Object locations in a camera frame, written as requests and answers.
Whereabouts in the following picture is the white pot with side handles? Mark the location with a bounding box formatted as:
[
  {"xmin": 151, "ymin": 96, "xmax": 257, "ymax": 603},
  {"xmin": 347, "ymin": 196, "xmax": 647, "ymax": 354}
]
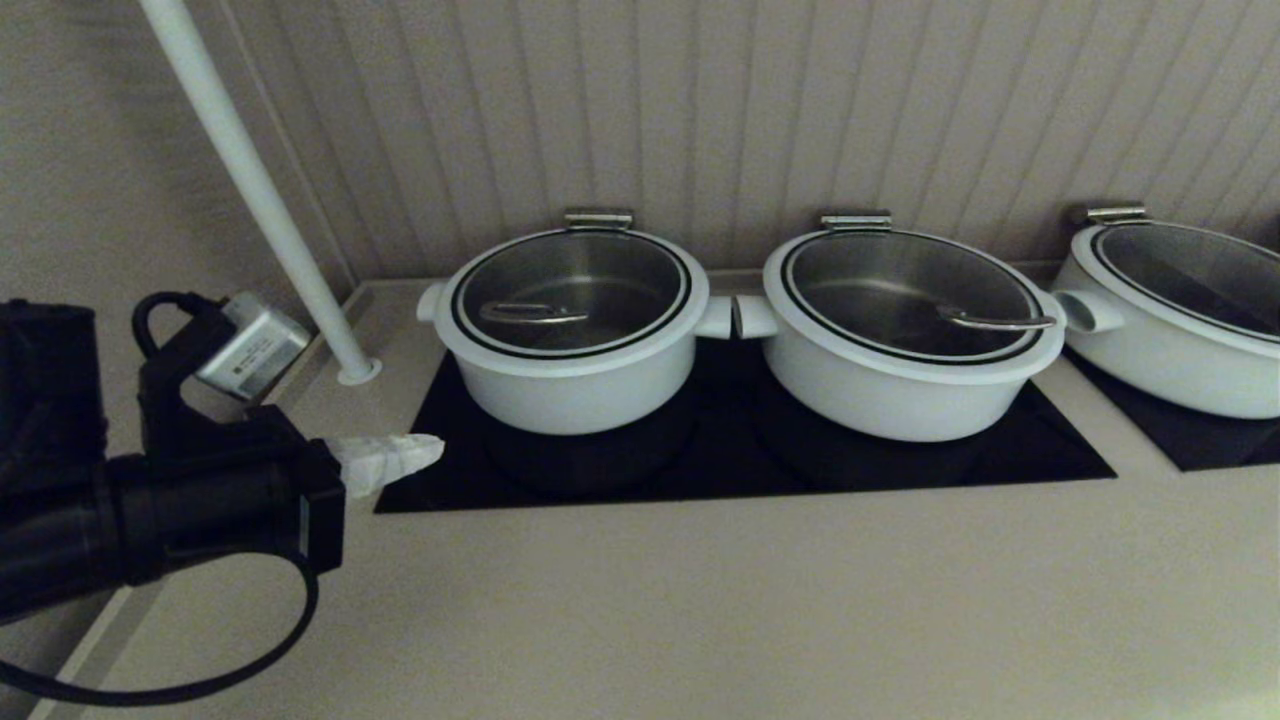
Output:
[
  {"xmin": 416, "ymin": 228, "xmax": 737, "ymax": 437},
  {"xmin": 1052, "ymin": 220, "xmax": 1280, "ymax": 420},
  {"xmin": 733, "ymin": 228, "xmax": 1071, "ymax": 444}
]

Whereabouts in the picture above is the stainless steel inner pan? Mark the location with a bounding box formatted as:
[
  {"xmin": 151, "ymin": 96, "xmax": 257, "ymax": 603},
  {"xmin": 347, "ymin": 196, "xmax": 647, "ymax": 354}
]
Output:
[{"xmin": 460, "ymin": 234, "xmax": 688, "ymax": 353}]

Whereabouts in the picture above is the white round pole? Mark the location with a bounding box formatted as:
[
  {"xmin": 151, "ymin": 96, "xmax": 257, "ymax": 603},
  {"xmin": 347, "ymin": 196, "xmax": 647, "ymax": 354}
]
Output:
[{"xmin": 138, "ymin": 0, "xmax": 383, "ymax": 388}]

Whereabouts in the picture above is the wide black glass cooktop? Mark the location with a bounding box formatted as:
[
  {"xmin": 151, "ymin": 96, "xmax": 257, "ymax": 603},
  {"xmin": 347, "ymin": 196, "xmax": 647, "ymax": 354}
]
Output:
[{"xmin": 373, "ymin": 335, "xmax": 1119, "ymax": 515}]

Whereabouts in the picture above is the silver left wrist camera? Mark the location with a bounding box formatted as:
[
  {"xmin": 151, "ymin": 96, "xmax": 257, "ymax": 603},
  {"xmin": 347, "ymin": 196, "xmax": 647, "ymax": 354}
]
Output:
[{"xmin": 194, "ymin": 291, "xmax": 312, "ymax": 402}]

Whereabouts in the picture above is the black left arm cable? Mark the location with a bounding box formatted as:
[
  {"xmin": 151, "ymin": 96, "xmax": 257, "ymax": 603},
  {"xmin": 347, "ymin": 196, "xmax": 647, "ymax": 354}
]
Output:
[{"xmin": 0, "ymin": 550, "xmax": 321, "ymax": 707}]

